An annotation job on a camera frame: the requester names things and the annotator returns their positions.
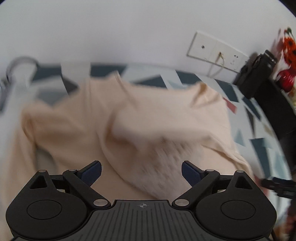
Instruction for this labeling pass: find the red flower decoration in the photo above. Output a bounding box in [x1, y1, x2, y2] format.
[271, 27, 295, 93]

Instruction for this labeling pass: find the white wall socket panel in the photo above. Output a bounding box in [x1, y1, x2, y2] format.
[187, 31, 249, 72]

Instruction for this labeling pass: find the cream white hooded sweatshirt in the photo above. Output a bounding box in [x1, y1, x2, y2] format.
[0, 76, 258, 237]

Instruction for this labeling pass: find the black bag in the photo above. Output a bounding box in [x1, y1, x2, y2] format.
[233, 49, 278, 100]

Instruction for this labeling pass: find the geometric patterned bed sheet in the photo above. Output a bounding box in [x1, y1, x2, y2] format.
[1, 60, 292, 180]

